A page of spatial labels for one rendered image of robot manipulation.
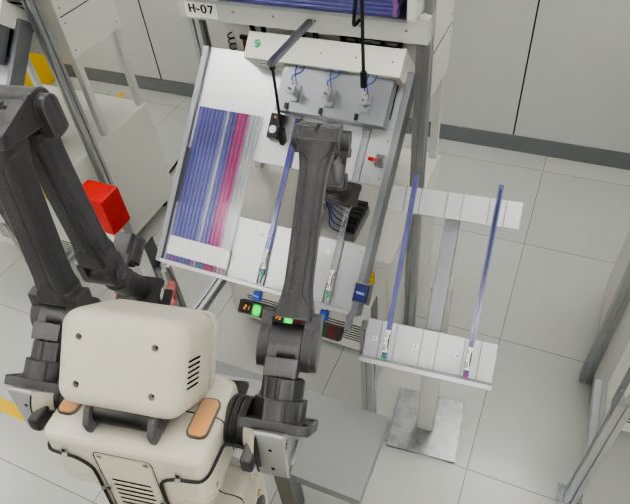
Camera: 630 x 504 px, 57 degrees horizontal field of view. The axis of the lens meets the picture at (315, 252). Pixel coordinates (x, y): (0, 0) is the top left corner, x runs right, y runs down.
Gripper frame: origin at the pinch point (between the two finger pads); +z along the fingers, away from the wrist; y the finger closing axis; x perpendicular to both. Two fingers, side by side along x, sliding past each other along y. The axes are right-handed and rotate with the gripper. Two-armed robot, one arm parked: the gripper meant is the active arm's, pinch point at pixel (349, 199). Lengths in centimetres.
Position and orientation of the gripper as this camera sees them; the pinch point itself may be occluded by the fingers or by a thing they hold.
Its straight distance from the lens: 169.7
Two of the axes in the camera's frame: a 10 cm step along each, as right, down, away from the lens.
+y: -9.1, -2.2, 3.4
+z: 3.2, 1.3, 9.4
